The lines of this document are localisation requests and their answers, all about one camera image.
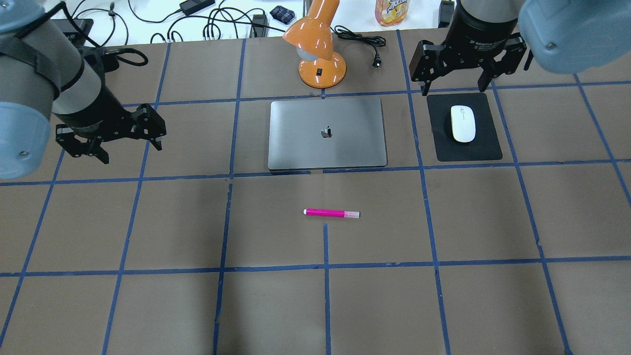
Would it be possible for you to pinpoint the black mousepad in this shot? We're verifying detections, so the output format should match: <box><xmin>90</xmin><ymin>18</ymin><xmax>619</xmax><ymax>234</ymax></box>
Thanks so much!
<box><xmin>427</xmin><ymin>93</ymin><xmax>503</xmax><ymax>162</ymax></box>

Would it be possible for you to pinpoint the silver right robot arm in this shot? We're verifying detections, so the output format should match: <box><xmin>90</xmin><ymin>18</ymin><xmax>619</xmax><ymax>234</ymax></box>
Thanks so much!
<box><xmin>409</xmin><ymin>0</ymin><xmax>631</xmax><ymax>95</ymax></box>

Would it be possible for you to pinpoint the silver closed laptop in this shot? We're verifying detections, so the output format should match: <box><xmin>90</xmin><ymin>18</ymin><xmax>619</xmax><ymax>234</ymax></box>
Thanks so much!
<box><xmin>268</xmin><ymin>97</ymin><xmax>387</xmax><ymax>170</ymax></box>

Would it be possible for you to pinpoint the orange drink bottle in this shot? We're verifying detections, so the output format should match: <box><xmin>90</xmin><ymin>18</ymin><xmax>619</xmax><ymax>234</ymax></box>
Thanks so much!
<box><xmin>374</xmin><ymin>0</ymin><xmax>410</xmax><ymax>27</ymax></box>

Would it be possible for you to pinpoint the pink marker pen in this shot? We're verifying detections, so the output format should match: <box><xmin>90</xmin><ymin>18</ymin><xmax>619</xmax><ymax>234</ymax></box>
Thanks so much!
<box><xmin>303</xmin><ymin>208</ymin><xmax>360</xmax><ymax>218</ymax></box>

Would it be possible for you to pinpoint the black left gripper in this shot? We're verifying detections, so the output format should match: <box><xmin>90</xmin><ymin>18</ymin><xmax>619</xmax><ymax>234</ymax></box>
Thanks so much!
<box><xmin>52</xmin><ymin>88</ymin><xmax>167</xmax><ymax>164</ymax></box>

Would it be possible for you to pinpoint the black lamp power cord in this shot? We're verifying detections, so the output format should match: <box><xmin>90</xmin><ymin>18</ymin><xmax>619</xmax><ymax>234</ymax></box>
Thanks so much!
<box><xmin>333</xmin><ymin>25</ymin><xmax>386</xmax><ymax>69</ymax></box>

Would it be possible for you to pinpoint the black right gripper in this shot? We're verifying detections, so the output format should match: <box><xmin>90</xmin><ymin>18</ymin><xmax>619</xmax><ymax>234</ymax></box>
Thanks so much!
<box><xmin>410</xmin><ymin>2</ymin><xmax>527</xmax><ymax>96</ymax></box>

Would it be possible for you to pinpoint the white computer mouse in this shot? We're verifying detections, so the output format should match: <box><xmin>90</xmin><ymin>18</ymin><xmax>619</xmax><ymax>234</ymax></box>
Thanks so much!
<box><xmin>449</xmin><ymin>105</ymin><xmax>476</xmax><ymax>143</ymax></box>

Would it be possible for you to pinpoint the dark blue checkered pouch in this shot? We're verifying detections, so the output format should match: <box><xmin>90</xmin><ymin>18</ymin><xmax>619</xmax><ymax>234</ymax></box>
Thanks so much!
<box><xmin>270</xmin><ymin>6</ymin><xmax>297</xmax><ymax>25</ymax></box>

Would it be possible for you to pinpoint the orange desk lamp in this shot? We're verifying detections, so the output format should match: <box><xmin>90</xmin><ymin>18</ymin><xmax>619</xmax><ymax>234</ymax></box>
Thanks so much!
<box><xmin>282</xmin><ymin>0</ymin><xmax>347</xmax><ymax>89</ymax></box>

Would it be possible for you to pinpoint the black power adapter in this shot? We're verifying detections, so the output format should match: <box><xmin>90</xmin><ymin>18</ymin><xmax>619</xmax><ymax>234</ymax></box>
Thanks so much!
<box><xmin>179</xmin><ymin>0</ymin><xmax>216</xmax><ymax>16</ymax></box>

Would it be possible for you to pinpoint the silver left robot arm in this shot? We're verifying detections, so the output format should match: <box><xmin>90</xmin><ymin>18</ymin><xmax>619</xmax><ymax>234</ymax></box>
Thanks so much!
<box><xmin>0</xmin><ymin>0</ymin><xmax>167</xmax><ymax>179</ymax></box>

